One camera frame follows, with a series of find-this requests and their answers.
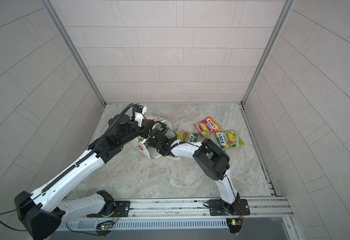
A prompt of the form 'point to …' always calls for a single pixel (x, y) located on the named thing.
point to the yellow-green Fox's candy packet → (228, 138)
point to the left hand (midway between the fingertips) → (157, 120)
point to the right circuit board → (235, 225)
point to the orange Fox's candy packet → (207, 126)
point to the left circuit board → (105, 225)
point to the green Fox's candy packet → (186, 136)
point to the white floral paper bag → (140, 141)
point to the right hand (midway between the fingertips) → (148, 141)
